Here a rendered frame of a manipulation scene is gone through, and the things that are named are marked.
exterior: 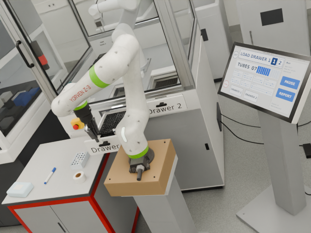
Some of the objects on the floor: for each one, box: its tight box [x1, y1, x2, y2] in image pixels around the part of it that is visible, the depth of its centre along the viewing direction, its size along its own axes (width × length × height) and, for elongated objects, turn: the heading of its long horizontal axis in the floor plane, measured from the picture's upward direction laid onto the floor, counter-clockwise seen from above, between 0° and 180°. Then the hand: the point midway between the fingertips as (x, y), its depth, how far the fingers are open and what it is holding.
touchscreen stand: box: [236, 110, 311, 233], centre depth 202 cm, size 50×45×102 cm
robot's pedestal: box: [121, 154, 209, 233], centre depth 210 cm, size 30×30×76 cm
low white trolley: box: [1, 135, 140, 233], centre depth 245 cm, size 58×62×76 cm
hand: (98, 140), depth 201 cm, fingers closed, pressing on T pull
